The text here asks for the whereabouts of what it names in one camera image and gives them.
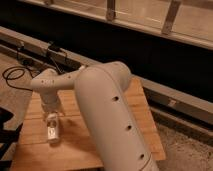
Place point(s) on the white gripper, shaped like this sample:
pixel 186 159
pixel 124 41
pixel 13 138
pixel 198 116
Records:
pixel 52 106

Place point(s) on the small clear plastic bottle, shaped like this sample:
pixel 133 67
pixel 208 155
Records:
pixel 52 128

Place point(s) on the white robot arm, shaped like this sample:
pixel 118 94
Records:
pixel 99 91

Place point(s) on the black clamp on rail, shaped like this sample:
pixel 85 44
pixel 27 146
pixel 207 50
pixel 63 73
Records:
pixel 57 49

